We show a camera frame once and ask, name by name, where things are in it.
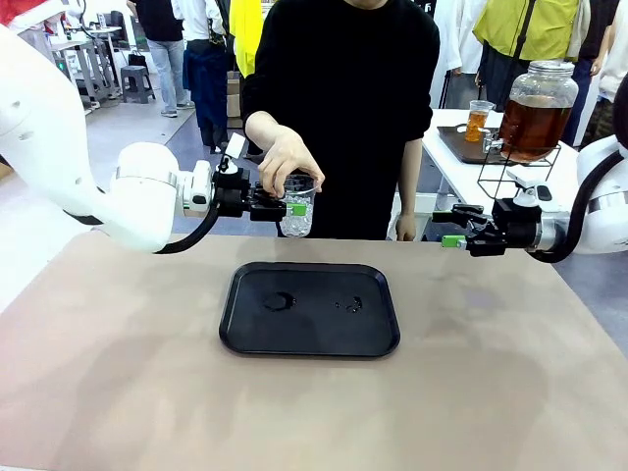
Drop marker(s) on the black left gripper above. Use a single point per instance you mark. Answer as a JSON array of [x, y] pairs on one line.
[[230, 196]]

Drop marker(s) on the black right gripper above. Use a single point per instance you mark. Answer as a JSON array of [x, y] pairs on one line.
[[517, 225]]

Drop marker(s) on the short clear iced cup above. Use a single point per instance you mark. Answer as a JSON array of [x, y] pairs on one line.
[[297, 228]]

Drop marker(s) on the tall clear iced cup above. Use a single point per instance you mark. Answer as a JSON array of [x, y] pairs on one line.
[[478, 125]]

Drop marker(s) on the glass tea dispenser jar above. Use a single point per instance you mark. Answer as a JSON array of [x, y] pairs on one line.
[[535, 122]]

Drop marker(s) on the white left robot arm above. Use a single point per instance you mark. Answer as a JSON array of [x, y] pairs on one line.
[[137, 196]]

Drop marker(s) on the person's right forearm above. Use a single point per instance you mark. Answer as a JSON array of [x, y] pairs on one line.
[[262, 128]]

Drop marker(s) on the person's left forearm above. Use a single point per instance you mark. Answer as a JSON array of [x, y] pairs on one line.
[[411, 176]]

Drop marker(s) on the person's right hand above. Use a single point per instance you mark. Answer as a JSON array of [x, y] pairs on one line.
[[287, 157]]

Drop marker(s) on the person's left hand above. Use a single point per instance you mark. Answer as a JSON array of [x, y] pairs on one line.
[[406, 226]]

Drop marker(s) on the small black serving tray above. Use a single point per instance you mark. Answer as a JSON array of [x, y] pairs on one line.
[[456, 147]]

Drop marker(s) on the brown cardboard box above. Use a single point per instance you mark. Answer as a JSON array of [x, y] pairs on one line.
[[234, 98]]

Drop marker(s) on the white side table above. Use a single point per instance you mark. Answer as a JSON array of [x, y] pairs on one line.
[[446, 118]]

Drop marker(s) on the mannequin in navy trousers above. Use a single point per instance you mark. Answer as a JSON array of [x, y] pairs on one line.
[[208, 88]]

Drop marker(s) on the person in black sweater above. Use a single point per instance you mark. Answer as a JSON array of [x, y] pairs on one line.
[[343, 98]]

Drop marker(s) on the large black plastic tray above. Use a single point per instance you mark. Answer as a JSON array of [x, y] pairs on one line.
[[314, 333]]

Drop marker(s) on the person in blue jeans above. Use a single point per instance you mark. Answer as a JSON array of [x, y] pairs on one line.
[[167, 64]]

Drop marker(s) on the mannequin with yellow cloth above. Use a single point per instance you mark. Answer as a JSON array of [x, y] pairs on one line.
[[243, 34]]

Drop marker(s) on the grey plastic stool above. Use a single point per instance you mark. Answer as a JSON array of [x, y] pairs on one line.
[[137, 73]]

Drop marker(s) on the hanging white garment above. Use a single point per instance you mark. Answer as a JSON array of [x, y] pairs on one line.
[[449, 49]]

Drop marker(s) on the small black bag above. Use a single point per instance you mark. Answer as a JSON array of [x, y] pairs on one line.
[[136, 60]]

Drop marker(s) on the mannequin in yellow-green jacket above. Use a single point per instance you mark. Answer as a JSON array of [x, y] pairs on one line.
[[539, 29]]

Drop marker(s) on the mannequin in cream shirt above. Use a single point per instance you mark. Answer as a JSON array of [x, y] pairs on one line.
[[613, 68]]

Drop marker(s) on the white workbench with equipment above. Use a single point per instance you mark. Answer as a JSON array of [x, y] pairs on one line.
[[88, 64]]

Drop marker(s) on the mannequin in black top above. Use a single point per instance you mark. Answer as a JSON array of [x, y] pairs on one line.
[[593, 29]]

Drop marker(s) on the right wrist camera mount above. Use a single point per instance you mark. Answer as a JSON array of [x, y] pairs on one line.
[[532, 193]]

